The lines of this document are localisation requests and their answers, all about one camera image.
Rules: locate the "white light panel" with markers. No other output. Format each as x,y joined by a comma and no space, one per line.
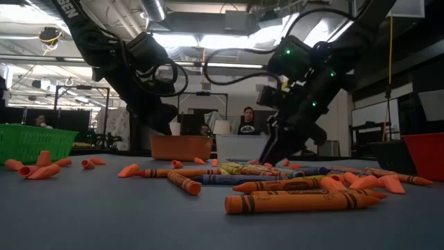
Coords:
431,104

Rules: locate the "green mesh basket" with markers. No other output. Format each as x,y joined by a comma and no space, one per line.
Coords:
34,142

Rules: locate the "grey waste bin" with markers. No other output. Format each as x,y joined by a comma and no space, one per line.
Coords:
329,148

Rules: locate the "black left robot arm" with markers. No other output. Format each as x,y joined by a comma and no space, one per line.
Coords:
90,38

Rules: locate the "yellow crayon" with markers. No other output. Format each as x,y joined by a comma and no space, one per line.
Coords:
230,169

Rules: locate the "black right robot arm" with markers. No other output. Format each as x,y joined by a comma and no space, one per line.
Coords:
347,41

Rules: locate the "black mesh basket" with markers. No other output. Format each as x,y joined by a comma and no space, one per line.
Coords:
388,156

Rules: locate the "person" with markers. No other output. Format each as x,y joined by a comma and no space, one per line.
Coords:
205,130
249,125
41,121

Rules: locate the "white paper roll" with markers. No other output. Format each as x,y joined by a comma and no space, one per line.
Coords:
174,129

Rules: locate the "clear plastic bin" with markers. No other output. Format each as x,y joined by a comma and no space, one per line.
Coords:
239,147

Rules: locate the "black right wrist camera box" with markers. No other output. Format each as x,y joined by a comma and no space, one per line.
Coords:
270,97

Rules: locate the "white lampshade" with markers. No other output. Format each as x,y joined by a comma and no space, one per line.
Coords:
222,127

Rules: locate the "black robot rig frame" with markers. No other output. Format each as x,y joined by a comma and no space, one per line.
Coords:
203,93
81,87

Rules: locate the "orange plastic bin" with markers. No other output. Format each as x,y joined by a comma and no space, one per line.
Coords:
180,147

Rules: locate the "silver air duct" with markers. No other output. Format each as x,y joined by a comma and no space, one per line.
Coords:
154,10

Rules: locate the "white printed cloth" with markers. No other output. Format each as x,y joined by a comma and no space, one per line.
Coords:
118,128

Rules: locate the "long ceiling light bar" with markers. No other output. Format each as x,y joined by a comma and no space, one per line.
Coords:
225,65

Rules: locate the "black light stand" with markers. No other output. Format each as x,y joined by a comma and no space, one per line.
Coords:
388,95

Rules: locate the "white whiteboard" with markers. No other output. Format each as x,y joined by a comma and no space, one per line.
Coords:
374,114

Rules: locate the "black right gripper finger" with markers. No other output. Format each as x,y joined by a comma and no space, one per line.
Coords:
286,149
268,146

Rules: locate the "red mesh basket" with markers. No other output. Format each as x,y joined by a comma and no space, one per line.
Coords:
426,156

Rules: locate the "light blue crayon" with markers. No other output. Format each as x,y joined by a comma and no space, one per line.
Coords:
289,173

